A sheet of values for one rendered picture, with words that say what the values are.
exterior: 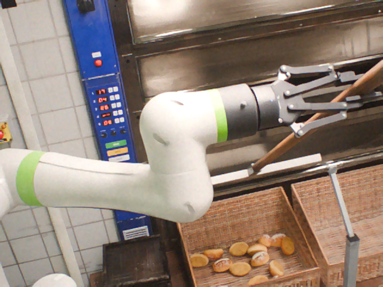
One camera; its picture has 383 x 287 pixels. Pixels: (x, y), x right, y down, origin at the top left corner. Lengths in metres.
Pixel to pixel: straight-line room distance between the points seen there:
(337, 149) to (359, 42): 0.55
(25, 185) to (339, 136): 1.83
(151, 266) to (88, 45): 0.98
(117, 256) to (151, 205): 1.49
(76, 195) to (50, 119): 1.23
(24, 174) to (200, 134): 0.40
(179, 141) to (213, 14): 1.33
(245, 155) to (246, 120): 1.61
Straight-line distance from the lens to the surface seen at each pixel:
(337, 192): 2.17
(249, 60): 2.23
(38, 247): 2.60
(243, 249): 2.57
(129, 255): 2.38
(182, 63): 2.18
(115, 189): 0.94
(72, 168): 1.01
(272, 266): 2.45
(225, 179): 1.89
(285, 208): 2.59
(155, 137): 0.83
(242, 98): 0.85
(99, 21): 2.03
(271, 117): 0.87
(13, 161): 1.11
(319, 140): 2.57
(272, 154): 1.54
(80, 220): 2.50
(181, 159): 0.84
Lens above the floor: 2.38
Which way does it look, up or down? 31 degrees down
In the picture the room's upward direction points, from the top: 7 degrees counter-clockwise
